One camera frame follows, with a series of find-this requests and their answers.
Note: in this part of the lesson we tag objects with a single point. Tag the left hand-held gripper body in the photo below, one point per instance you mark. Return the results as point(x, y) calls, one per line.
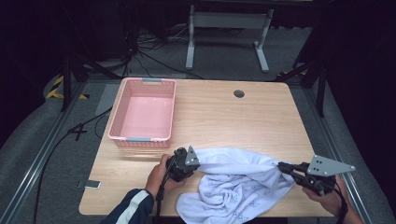
point(182, 165)

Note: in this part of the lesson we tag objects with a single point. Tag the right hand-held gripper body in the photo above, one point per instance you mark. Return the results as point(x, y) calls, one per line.
point(323, 174)

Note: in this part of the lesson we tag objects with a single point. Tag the white printed towel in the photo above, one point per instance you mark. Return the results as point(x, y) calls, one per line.
point(236, 186)

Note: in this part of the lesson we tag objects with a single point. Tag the pink plastic basket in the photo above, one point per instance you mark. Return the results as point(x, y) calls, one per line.
point(146, 118)

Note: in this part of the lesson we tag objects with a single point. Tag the person's right hand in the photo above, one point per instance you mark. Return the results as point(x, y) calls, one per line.
point(328, 200)

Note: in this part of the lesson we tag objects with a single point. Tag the person's left hand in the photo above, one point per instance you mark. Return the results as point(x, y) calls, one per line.
point(157, 182)

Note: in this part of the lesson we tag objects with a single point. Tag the black metal stand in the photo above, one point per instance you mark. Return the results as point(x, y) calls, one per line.
point(67, 81)
point(320, 84)

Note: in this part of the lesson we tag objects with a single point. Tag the grey tape piece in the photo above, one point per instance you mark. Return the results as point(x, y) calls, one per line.
point(89, 184)

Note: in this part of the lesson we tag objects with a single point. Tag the yellow black floor tape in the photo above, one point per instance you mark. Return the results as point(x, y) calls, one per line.
point(53, 91)

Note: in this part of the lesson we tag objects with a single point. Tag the white metal desk frame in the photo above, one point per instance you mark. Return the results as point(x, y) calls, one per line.
point(229, 20)

